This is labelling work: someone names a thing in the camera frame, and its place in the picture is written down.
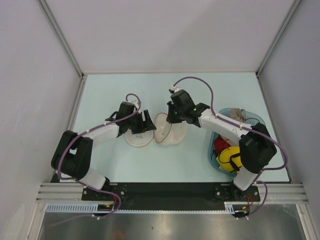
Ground white mesh laundry bag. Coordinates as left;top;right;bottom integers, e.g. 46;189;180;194
124;112;188;148

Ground red bra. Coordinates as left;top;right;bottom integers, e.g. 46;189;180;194
210;135;231;159

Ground beige bra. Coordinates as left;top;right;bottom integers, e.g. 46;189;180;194
228;108;247;123

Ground teal transparent plastic basin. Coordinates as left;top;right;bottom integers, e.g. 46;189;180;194
208;108;266;177

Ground white slotted cable duct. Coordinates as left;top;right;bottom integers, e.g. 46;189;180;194
46;203;249;214

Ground yellow black bra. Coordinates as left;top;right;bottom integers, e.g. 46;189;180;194
216;146;243;174

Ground aluminium frame rail front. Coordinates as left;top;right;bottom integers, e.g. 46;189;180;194
36;182;309;204

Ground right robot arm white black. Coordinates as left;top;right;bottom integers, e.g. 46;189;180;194
166;88;277;201

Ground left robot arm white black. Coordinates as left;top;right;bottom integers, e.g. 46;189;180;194
51;101;156;200

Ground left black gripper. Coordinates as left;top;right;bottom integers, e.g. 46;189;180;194
126;110;156;135

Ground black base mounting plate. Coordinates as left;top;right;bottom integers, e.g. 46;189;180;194
81;181;261;211

